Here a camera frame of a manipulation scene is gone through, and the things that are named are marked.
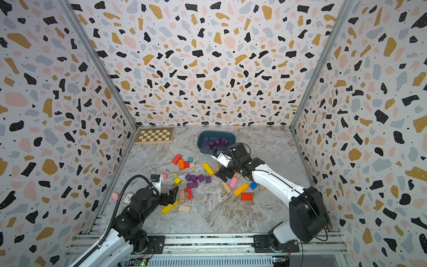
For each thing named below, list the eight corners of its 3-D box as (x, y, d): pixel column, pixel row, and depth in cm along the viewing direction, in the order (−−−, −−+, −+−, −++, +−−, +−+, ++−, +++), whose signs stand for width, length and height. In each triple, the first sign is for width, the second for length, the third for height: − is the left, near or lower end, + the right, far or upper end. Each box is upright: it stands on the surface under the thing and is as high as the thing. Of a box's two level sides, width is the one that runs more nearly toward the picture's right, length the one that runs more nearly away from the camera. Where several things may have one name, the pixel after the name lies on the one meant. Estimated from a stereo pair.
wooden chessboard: (134, 145, 113) (132, 141, 110) (141, 130, 122) (139, 127, 119) (171, 145, 113) (170, 142, 111) (175, 131, 122) (174, 127, 119)
